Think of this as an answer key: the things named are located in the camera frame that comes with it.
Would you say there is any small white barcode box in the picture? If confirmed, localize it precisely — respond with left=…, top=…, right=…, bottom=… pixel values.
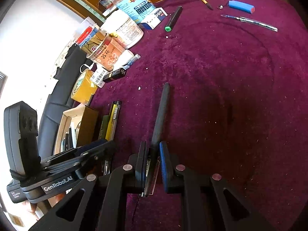
left=90, top=67, right=107, bottom=88

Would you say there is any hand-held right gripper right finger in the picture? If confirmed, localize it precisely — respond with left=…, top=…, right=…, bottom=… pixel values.
left=159, top=141, right=277, bottom=231

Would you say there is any cartoon print snack tub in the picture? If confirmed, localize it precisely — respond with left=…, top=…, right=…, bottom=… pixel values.
left=108, top=0, right=154, bottom=24

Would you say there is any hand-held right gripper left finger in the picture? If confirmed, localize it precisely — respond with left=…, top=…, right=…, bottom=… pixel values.
left=28, top=141, right=148, bottom=231

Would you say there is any white labelled jar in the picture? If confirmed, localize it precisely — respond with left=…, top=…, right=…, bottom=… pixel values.
left=100, top=11, right=144, bottom=49

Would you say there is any black marker green cap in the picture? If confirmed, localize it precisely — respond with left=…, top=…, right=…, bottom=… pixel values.
left=165, top=6, right=183, bottom=32

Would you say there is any blue white small box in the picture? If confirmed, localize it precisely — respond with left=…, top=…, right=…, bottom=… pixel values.
left=140, top=8, right=167, bottom=30

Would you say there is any black grip pen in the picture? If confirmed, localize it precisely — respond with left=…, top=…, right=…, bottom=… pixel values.
left=140, top=83, right=171, bottom=198

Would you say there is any small black box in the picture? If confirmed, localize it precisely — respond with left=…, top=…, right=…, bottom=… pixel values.
left=102, top=68, right=127, bottom=82

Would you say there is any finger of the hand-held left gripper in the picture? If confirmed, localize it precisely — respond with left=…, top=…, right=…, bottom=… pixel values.
left=44, top=140, right=117, bottom=175
left=41, top=138, right=109, bottom=167

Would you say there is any shallow cardboard box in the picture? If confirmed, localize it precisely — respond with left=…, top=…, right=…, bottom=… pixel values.
left=54, top=105, right=100, bottom=154

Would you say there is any plastic cup orange label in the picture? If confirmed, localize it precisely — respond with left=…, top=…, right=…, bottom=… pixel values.
left=86, top=34, right=126, bottom=73

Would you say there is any clear pen blue tip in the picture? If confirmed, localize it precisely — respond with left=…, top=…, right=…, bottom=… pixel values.
left=123, top=54, right=141, bottom=69

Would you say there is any person's left hand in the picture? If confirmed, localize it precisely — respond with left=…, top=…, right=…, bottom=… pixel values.
left=23, top=202, right=39, bottom=220

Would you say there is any blue cylinder red end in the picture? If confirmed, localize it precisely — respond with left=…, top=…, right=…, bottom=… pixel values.
left=228, top=0, right=255, bottom=14

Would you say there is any clear jar red lid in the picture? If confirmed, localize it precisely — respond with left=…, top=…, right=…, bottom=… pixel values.
left=74, top=26, right=109, bottom=53

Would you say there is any yellow tape roll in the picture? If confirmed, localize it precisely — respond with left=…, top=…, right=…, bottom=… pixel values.
left=71, top=69, right=99, bottom=105

